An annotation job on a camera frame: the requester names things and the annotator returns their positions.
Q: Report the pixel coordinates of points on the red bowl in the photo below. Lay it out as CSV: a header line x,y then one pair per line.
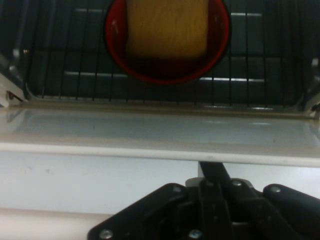
x,y
117,50

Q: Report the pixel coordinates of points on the yellow sponge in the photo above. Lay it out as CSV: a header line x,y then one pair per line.
x,y
167,30

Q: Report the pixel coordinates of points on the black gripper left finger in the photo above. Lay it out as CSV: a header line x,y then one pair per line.
x,y
155,212

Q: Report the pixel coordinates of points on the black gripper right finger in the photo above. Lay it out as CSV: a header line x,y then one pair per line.
x,y
275,215

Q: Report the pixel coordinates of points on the cream toaster oven body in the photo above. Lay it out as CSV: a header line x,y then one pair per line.
x,y
15,37

